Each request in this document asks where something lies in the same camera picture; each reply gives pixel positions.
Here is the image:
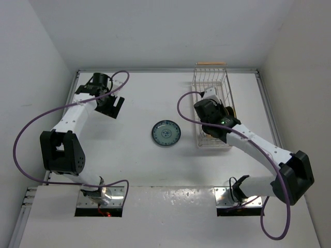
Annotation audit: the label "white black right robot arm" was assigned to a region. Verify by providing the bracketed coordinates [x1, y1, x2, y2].
[193, 99, 314, 206]

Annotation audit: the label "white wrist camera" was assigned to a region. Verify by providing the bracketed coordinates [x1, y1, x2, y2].
[202, 86, 222, 104]
[110, 80, 123, 91]

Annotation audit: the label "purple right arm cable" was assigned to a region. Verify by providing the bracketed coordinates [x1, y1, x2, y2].
[177, 91, 292, 240]

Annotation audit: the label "wire dish rack wooden handles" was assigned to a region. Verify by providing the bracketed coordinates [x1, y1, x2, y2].
[192, 62, 235, 150]

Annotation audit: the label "black plate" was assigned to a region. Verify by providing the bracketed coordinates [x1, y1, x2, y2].
[225, 106, 233, 116]

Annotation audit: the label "blue white porcelain plate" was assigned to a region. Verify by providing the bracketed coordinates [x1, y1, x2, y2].
[151, 120, 182, 147]

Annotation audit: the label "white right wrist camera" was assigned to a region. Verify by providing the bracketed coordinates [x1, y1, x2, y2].
[202, 86, 222, 104]

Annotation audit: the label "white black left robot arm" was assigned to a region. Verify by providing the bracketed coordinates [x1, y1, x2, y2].
[40, 73, 125, 206]

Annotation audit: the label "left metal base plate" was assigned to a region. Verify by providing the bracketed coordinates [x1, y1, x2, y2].
[77, 187, 125, 208]

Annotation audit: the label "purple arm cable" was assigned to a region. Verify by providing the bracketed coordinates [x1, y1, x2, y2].
[177, 91, 292, 240]
[12, 70, 131, 205]

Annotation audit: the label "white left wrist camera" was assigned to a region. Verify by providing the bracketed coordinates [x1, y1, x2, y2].
[110, 80, 123, 91]

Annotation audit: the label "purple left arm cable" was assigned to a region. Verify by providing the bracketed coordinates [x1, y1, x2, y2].
[12, 70, 131, 205]

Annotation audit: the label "metal base plate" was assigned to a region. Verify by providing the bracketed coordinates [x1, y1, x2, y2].
[77, 187, 125, 208]
[214, 187, 262, 209]

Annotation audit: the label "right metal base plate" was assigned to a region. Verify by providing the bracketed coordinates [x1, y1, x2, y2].
[214, 187, 262, 209]

